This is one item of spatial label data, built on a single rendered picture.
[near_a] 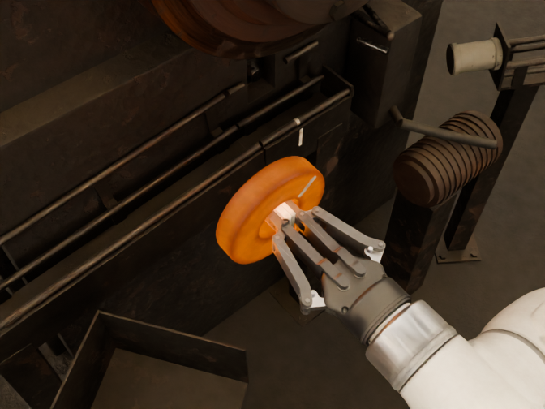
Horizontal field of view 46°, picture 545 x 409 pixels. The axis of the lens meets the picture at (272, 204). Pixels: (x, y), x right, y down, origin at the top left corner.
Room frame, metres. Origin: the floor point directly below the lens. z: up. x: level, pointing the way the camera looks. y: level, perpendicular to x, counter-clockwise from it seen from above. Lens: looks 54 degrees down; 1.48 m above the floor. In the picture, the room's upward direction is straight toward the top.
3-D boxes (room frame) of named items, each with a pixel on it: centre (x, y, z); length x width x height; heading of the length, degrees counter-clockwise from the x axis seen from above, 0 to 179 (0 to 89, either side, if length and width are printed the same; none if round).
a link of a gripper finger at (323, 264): (0.39, -0.05, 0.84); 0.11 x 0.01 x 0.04; 41
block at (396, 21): (0.91, -0.20, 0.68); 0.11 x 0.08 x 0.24; 40
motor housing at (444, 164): (0.86, -0.36, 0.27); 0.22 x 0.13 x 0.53; 130
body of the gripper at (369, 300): (0.34, -0.10, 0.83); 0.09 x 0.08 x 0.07; 40
